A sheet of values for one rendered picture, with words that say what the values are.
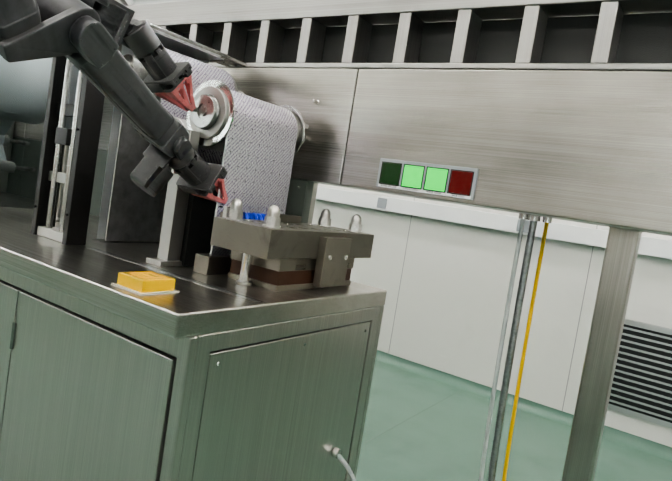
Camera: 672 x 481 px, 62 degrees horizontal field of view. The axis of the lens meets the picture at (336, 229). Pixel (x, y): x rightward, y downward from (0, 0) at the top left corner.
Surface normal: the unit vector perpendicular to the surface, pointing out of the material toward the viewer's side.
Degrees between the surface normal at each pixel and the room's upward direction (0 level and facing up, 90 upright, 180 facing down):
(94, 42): 115
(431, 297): 90
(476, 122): 90
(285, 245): 90
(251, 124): 90
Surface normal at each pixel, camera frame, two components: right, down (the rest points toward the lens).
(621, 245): -0.56, -0.04
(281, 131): 0.82, 0.17
